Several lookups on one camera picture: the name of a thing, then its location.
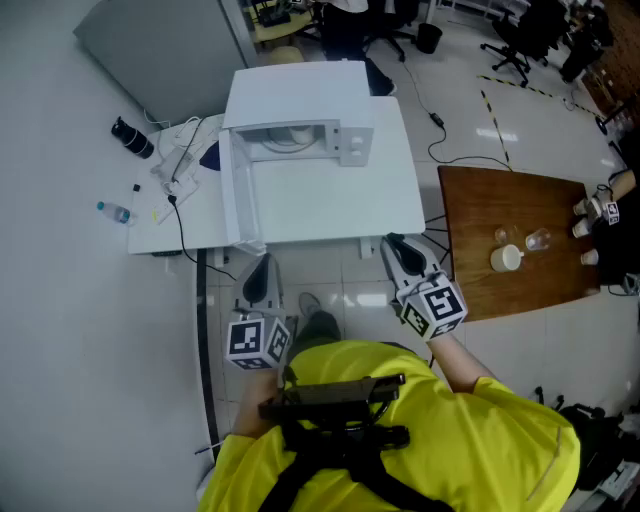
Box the black chest mount harness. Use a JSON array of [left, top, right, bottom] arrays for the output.
[[257, 372, 456, 512]]

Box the grey metal cabinet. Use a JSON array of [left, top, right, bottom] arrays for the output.
[[72, 0, 252, 129]]

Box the white power strip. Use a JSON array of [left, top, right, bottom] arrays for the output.
[[149, 173, 201, 226]]

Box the dark blue cloth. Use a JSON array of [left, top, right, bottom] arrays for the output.
[[198, 140, 222, 173]]

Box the yellow stool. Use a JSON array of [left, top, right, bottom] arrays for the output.
[[249, 9, 315, 65]]

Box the black insulated bottle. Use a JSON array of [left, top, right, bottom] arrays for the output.
[[110, 116, 155, 160]]

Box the black power brick with cable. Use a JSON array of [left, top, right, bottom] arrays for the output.
[[398, 58, 512, 172]]

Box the white handled mug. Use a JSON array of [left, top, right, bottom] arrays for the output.
[[489, 243, 526, 274]]

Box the white plate in microwave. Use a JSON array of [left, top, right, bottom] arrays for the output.
[[262, 127, 317, 154]]

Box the person's left forearm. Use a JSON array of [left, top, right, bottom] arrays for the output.
[[230, 367, 282, 442]]

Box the white cable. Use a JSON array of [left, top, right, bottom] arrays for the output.
[[143, 108, 204, 151]]

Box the person's grey shoe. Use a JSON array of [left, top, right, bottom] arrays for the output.
[[298, 292, 323, 319]]

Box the clear plastic water bottle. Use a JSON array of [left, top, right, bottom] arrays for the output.
[[96, 200, 138, 228]]

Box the person's right forearm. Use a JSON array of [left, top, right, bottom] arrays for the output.
[[428, 332, 500, 395]]

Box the wooden side table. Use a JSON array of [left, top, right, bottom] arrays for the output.
[[424, 164, 602, 324]]

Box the yellow shirt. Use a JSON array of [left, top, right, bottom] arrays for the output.
[[197, 339, 584, 512]]

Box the person's dark trouser leg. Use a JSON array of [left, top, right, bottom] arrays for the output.
[[288, 309, 344, 352]]

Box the black office chair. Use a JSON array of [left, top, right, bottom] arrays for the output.
[[532, 384, 640, 494], [479, 0, 572, 89], [363, 0, 420, 64]]

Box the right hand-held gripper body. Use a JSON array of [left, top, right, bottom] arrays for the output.
[[379, 232, 469, 342]]

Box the white microwave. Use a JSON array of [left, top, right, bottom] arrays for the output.
[[218, 60, 376, 256]]

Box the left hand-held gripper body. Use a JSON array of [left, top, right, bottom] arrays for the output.
[[225, 252, 292, 371]]

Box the black power cable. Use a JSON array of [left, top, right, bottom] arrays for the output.
[[167, 194, 237, 282]]

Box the black waste bin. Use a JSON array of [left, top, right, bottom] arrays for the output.
[[415, 22, 445, 55]]

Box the black floor cable cover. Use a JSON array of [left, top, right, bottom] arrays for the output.
[[195, 247, 222, 462]]

